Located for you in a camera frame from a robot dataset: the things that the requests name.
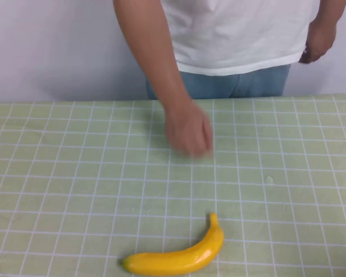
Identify person's right hand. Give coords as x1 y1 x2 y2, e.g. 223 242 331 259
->
164 99 215 158

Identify person's left hand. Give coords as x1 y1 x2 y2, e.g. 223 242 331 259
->
298 20 339 65

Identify yellow banana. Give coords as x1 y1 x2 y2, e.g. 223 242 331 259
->
121 212 225 275

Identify person's left forearm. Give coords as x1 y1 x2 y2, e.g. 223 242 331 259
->
310 0 346 29

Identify person's right forearm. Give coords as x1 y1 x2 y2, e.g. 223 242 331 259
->
112 0 195 117

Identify light blue jeans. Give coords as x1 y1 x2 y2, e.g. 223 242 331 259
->
145 63 292 100

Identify white t-shirt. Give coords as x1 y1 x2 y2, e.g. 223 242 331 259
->
158 0 321 77

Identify green checked tablecloth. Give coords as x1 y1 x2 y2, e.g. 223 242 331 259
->
0 93 346 277

